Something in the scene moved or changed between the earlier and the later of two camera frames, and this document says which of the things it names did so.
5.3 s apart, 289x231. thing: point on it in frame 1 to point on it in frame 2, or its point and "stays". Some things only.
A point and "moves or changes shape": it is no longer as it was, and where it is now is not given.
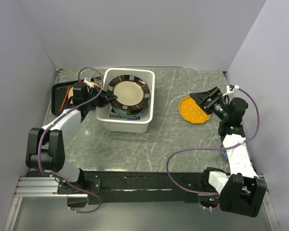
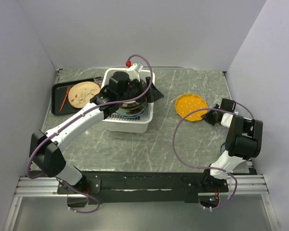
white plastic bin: x=113 y=122 stays
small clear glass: x=98 y=81 stays
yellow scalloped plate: x=190 y=111 moves or changes shape
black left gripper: x=105 y=97 to x=153 y=94
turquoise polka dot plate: x=130 y=117 stays
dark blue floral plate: x=133 y=112 stays
